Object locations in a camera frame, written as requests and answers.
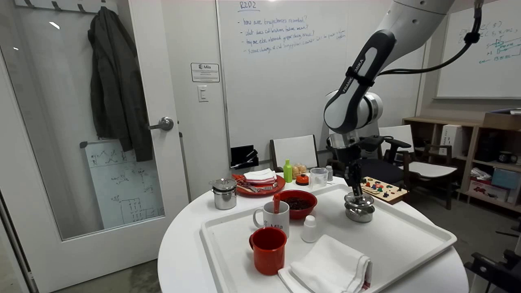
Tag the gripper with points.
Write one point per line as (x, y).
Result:
(352, 156)

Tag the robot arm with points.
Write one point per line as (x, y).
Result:
(358, 89)

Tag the steel lid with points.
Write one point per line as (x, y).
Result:
(359, 201)

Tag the small steel pot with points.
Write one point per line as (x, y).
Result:
(360, 215)

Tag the white plastic tray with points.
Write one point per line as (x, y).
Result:
(399, 240)

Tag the grey shaker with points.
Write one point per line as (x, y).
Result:
(329, 173)

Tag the black office chair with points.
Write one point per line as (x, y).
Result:
(378, 169)

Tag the clear measuring cup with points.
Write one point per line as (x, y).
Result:
(318, 178)

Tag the wooden board with coloured pegs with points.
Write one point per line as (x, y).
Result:
(386, 191)

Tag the toy bread bun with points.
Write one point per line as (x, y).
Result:
(299, 170)

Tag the orange call bell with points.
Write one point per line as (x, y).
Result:
(302, 180)

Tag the wooden chair with white back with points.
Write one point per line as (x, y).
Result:
(295, 150)

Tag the green bottle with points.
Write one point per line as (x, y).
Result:
(287, 173)

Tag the red bowl with beans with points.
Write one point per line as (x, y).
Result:
(303, 212)

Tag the red plate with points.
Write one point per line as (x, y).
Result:
(281, 185)

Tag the wooden armchair with white seat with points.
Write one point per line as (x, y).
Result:
(429, 169)

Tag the small white bottle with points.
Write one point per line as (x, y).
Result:
(309, 232)

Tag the red spoon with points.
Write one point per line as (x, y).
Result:
(276, 202)

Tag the folded red striped cloth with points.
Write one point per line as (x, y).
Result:
(260, 176)

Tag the large whiteboard with blue writing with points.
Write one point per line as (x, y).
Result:
(281, 93)

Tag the white mug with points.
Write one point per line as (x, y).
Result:
(281, 224)

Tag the heap of cutlery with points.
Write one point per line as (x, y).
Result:
(254, 188)

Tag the folded white cloth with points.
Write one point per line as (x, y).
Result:
(325, 266)

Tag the wooden shelf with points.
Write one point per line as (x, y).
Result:
(474, 142)

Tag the red mug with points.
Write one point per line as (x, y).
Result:
(268, 252)

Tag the red and white box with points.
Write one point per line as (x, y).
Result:
(486, 190)

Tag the whiteboard with green writing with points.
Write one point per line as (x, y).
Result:
(480, 73)

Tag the black mug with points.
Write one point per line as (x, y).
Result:
(506, 157)

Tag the cardboard box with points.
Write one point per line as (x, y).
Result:
(502, 120)

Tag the blue box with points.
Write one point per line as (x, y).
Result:
(506, 178)

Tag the black stand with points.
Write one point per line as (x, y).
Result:
(498, 270)

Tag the white door with glass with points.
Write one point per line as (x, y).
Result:
(158, 203)

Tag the small whiteboard with drawings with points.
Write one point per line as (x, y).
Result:
(122, 187)

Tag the dark hanging coat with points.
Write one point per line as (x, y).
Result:
(118, 89)

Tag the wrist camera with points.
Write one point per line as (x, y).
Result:
(371, 143)

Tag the black wall holder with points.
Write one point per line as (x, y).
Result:
(243, 156)

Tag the light switch plate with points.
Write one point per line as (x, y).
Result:
(202, 93)

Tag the wall sign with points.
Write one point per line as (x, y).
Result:
(205, 72)

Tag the coat hook rail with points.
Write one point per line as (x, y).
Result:
(61, 4)

